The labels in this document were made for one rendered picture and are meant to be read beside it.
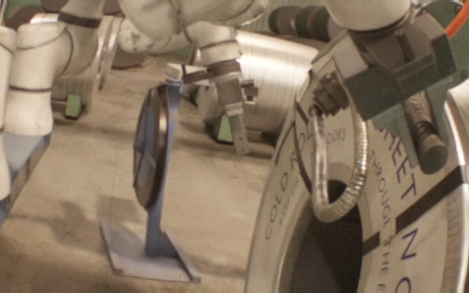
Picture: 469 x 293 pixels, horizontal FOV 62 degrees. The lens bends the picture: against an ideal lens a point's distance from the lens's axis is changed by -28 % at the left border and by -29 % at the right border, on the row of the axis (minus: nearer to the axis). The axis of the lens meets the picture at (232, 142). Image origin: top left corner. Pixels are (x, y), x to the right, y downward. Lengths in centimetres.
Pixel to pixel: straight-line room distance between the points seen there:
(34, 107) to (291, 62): 507
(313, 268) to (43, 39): 99
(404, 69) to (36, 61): 91
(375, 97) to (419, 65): 10
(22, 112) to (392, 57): 92
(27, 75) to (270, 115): 508
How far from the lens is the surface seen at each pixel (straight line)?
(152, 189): 237
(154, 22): 34
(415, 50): 35
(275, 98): 590
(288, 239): 136
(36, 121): 115
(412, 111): 53
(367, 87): 42
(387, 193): 88
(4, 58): 69
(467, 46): 63
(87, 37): 127
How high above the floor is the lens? 127
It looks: 12 degrees down
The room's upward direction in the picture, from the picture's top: 12 degrees clockwise
